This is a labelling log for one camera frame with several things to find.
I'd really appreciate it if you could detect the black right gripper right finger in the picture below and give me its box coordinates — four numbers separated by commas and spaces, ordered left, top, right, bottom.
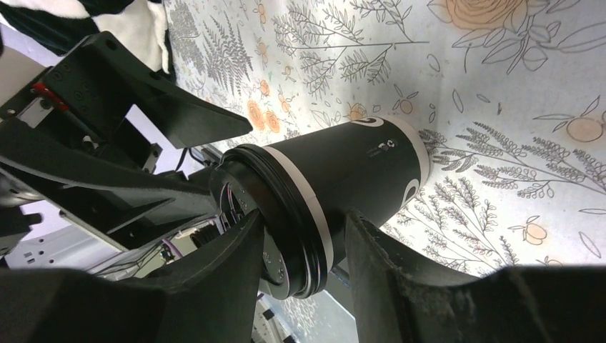
345, 212, 605, 342

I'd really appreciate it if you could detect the black white checkered blanket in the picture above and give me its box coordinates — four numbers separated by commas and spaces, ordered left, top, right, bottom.
1, 0, 176, 82

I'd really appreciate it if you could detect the floral patterned table mat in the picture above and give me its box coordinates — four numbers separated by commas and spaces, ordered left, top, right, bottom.
163, 0, 606, 343

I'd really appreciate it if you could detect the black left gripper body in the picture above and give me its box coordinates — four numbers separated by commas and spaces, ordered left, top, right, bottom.
1, 71, 162, 249

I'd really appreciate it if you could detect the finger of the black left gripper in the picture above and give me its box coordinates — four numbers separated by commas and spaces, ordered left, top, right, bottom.
1, 119, 217, 251
33, 31, 252, 148

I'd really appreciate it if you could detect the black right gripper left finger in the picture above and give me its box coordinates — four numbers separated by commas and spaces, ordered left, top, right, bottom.
1, 210, 264, 342

